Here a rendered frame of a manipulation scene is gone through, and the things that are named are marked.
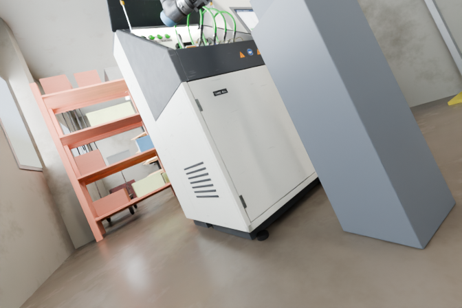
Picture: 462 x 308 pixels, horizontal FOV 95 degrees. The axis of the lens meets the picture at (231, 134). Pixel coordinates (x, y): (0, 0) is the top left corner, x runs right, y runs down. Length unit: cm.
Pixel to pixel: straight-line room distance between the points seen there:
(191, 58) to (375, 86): 74
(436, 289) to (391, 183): 23
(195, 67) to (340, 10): 61
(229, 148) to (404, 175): 62
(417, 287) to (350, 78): 51
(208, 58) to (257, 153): 53
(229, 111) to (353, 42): 57
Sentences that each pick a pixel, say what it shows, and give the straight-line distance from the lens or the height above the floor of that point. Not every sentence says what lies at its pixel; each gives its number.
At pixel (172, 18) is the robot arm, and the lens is 110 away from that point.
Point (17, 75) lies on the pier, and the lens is 447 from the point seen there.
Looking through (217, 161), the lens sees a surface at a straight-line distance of 93.
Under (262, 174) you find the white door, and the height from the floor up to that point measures 26.
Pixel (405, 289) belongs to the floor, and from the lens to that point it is 70.
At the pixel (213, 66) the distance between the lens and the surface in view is 110.
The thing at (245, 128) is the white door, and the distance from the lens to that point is 105.
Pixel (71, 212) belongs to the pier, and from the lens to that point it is 392.
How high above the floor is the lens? 46
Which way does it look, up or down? 2 degrees up
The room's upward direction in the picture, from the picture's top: 25 degrees counter-clockwise
